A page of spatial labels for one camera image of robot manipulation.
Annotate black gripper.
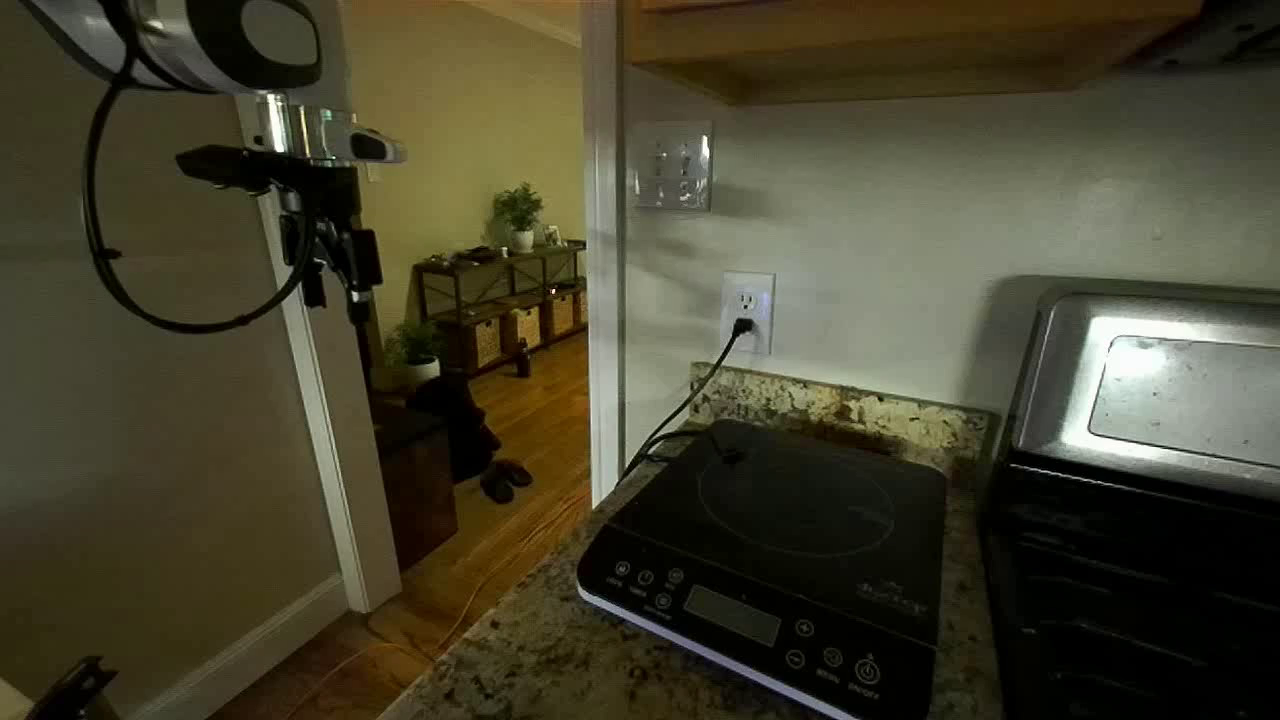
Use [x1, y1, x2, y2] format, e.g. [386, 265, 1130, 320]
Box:
[275, 159, 386, 327]

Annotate small potted green plant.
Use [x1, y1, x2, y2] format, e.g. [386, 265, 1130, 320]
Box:
[382, 317, 450, 392]

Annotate dark wooden shelf unit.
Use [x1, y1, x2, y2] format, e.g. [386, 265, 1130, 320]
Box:
[408, 236, 592, 379]

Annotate potted green plant white pot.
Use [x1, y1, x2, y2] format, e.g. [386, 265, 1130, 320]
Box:
[483, 180, 546, 254]

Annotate black bag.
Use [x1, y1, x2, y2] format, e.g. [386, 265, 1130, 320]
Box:
[412, 371, 503, 484]

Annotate dark brown wooden box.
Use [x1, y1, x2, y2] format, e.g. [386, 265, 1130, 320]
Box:
[372, 395, 462, 576]

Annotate white baseboard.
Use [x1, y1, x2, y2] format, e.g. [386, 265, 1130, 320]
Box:
[122, 573, 350, 720]

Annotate black clamp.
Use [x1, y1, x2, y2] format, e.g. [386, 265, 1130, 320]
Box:
[25, 652, 120, 720]

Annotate black induction cooktop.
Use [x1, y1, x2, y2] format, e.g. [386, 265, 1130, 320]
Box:
[570, 415, 952, 720]

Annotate steel and black toaster oven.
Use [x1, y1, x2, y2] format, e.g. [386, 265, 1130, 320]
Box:
[980, 274, 1280, 720]

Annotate dark range hood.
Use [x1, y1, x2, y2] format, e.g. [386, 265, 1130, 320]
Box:
[1130, 0, 1280, 73]

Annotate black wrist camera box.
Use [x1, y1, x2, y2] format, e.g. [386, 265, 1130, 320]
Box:
[175, 127, 408, 198]

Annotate white door frame post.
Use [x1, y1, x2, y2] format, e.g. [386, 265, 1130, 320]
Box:
[231, 90, 408, 617]

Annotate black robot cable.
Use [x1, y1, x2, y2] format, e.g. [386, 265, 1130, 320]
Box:
[78, 0, 325, 338]

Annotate white wall corner trim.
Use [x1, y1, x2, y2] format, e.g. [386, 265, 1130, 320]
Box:
[580, 0, 633, 507]

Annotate black power cord with plug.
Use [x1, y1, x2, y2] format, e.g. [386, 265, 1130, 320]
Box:
[616, 317, 767, 481]

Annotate white wall power outlet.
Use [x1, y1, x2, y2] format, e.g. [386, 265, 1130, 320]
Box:
[716, 269, 781, 358]

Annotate wooden wall cabinet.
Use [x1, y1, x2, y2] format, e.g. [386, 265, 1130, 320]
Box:
[618, 0, 1206, 108]

